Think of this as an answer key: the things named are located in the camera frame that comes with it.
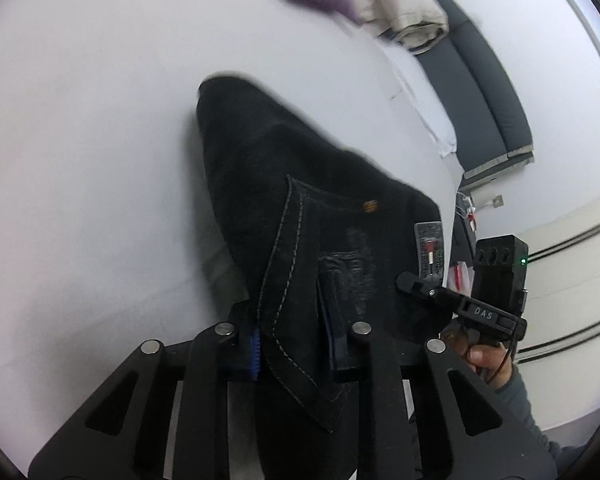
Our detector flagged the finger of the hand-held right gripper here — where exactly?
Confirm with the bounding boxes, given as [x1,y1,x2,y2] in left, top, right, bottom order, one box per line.
[396,271,465,315]

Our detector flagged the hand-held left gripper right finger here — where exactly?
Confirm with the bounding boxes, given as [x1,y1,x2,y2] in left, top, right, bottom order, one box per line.
[322,305,558,480]

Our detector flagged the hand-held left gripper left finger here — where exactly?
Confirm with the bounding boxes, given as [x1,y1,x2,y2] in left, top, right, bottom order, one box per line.
[27,304,267,480]

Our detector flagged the black pants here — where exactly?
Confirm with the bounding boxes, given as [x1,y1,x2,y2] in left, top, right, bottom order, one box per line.
[196,74,454,480]

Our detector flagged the person's right forearm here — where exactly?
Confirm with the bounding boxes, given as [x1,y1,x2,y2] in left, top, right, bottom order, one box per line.
[491,362,590,462]

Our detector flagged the person's right hand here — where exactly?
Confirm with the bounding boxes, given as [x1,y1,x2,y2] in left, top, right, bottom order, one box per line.
[441,319,515,390]

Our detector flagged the white cabinet with black rails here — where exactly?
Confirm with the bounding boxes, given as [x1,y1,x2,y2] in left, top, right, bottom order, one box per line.
[521,189,600,428]

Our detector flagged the beige duvet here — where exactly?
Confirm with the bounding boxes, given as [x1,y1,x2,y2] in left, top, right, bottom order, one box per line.
[339,0,451,54]

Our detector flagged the white cable bundle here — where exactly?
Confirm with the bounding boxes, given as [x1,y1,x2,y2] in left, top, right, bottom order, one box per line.
[455,191,482,235]

